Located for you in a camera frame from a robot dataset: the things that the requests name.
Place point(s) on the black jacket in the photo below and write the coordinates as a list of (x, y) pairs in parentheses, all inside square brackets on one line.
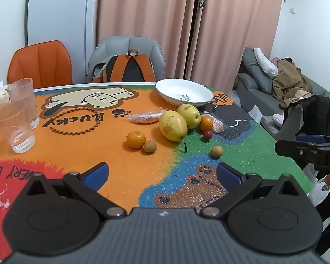
[(316, 115)]

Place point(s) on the white fridge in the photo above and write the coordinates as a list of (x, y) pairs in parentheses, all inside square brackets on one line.
[(60, 13)]

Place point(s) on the white pillow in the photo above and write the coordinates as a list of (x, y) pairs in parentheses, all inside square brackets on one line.
[(266, 63)]

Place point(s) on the large yellow mango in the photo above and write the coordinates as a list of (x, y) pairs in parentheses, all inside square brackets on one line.
[(172, 126)]

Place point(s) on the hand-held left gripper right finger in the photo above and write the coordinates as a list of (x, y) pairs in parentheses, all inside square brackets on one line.
[(227, 177)]

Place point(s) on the white ceramic bowl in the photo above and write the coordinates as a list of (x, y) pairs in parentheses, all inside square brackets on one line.
[(184, 91)]

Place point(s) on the pink plush slipper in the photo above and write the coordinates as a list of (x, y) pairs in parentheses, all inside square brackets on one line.
[(277, 119)]

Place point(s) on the small red fruit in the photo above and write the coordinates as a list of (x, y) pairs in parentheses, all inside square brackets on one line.
[(208, 134)]

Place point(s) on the white plastic bag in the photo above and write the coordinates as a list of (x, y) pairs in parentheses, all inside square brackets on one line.
[(255, 114), (319, 189)]

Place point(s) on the brown coat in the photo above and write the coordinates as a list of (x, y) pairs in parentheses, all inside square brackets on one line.
[(288, 85)]

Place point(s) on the orange and black backpack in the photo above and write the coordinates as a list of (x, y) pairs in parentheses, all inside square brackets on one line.
[(126, 68)]

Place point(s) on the grey chair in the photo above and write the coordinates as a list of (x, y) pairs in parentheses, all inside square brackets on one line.
[(126, 46)]

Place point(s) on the grey sofa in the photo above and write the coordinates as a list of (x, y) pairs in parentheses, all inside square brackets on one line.
[(255, 99)]

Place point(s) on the yellow green pear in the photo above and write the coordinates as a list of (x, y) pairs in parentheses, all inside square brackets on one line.
[(189, 114)]

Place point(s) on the small green stem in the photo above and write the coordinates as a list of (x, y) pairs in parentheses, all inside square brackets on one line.
[(185, 147)]

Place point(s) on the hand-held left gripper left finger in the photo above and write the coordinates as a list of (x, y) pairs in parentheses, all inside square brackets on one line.
[(96, 176)]

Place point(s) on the clear plastic cup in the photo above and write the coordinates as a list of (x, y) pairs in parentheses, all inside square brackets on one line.
[(15, 132), (22, 99)]

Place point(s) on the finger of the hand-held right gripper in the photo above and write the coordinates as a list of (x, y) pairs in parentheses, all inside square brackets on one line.
[(310, 138), (294, 150)]

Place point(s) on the plastic pink snack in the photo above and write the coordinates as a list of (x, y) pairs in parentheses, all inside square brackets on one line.
[(144, 117), (217, 126)]

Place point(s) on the light brown longan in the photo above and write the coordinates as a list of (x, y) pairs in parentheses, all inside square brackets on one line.
[(217, 151)]

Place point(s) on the grey pillow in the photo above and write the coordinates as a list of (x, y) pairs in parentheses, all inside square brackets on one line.
[(257, 68)]

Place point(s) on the clear plastic bag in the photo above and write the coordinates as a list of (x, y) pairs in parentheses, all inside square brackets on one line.
[(233, 97)]

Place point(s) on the dark brown longan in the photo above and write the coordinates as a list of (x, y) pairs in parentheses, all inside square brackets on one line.
[(150, 146)]

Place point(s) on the orange tangerine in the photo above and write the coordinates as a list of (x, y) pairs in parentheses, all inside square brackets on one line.
[(136, 139), (206, 123)]

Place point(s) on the pink curtain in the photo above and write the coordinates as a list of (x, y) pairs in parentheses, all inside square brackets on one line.
[(236, 24), (145, 11)]

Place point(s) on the orange chair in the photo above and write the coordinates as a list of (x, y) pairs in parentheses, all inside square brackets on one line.
[(41, 64)]

